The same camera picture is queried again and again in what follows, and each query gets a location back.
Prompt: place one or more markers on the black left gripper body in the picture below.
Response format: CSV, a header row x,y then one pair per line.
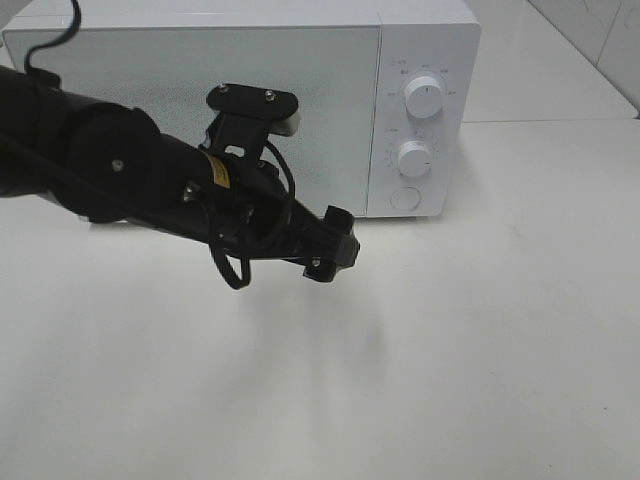
x,y
250,211

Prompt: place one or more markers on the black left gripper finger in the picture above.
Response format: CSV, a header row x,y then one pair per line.
x,y
323,266
339,220

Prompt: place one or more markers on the round white door button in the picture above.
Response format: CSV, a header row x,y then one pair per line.
x,y
405,199

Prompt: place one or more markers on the white microwave knob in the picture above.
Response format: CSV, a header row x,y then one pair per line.
x,y
424,95
414,158

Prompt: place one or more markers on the white microwave door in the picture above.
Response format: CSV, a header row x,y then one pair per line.
x,y
168,72

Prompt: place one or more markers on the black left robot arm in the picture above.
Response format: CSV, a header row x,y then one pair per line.
x,y
109,163

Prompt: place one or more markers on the white microwave oven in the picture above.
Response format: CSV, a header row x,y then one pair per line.
x,y
414,37

